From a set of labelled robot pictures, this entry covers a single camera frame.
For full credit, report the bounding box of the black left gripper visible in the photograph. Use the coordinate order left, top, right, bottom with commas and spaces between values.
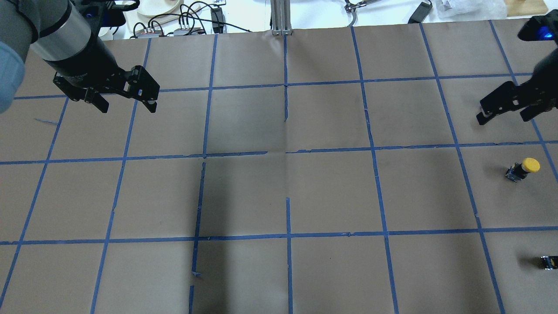
44, 26, 160, 113

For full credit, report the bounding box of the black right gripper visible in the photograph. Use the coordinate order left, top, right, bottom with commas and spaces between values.
476, 74, 557, 126

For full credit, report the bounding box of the yellow push button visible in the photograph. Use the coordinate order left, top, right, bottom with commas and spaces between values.
505, 157, 541, 182

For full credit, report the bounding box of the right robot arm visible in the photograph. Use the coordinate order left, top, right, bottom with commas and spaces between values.
476, 50, 558, 126

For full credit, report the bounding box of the white plate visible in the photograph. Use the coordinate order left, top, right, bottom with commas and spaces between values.
137, 0, 181, 17

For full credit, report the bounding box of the wooden cutting board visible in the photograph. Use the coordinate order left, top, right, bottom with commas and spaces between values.
504, 0, 548, 17

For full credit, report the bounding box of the black power adapter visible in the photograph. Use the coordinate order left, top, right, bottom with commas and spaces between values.
407, 0, 433, 24

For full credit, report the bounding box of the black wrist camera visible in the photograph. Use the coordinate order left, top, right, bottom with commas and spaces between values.
517, 9, 558, 44

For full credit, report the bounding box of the black switch contact block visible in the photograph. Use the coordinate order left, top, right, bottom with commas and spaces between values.
540, 255, 558, 270

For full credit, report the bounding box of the aluminium frame post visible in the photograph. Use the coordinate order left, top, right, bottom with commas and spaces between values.
270, 0, 293, 36

